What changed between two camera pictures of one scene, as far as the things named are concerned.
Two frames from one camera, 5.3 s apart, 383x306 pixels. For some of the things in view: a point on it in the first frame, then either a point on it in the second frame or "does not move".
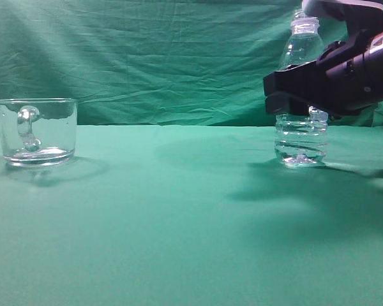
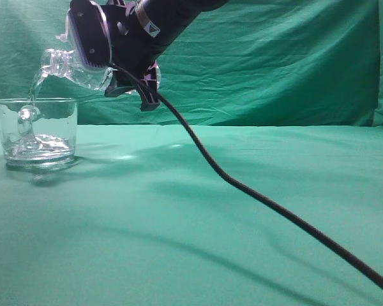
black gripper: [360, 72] -> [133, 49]
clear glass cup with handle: [37, 132] does not move
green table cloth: [159, 214] does not move
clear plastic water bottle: [300, 139] -> [62, 62]
